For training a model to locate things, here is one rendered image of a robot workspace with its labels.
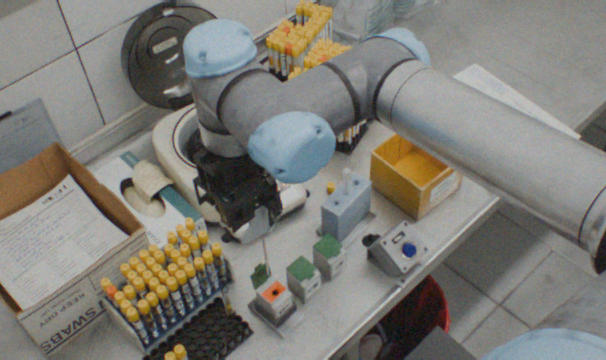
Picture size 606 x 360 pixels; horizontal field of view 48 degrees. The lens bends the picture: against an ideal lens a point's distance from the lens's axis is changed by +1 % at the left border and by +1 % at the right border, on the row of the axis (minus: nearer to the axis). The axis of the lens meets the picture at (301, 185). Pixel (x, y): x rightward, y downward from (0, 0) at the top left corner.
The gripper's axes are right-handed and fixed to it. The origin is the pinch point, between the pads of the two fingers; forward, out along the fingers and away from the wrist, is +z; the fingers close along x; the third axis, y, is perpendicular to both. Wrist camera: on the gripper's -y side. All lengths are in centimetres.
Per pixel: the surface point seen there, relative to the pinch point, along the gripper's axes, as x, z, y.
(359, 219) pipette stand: -1.8, 24.9, -24.5
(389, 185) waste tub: -1.7, 22.4, -33.1
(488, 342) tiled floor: 16, 114, -67
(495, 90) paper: -3, 25, -72
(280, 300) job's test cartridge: 1.8, 19.9, -0.2
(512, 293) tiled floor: 12, 114, -87
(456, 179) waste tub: 6.7, 22.7, -43.1
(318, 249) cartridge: -0.6, 20.2, -12.1
